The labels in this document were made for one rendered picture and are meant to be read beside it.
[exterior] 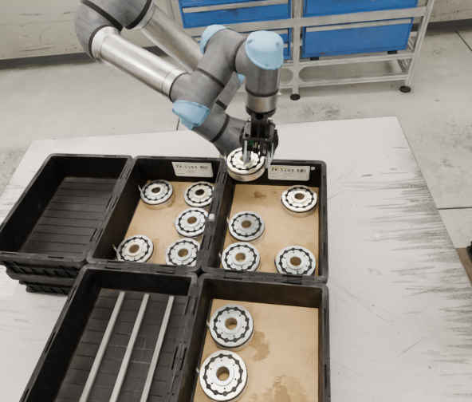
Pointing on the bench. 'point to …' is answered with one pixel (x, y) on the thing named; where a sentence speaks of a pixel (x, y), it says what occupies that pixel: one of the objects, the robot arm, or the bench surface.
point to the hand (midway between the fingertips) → (257, 161)
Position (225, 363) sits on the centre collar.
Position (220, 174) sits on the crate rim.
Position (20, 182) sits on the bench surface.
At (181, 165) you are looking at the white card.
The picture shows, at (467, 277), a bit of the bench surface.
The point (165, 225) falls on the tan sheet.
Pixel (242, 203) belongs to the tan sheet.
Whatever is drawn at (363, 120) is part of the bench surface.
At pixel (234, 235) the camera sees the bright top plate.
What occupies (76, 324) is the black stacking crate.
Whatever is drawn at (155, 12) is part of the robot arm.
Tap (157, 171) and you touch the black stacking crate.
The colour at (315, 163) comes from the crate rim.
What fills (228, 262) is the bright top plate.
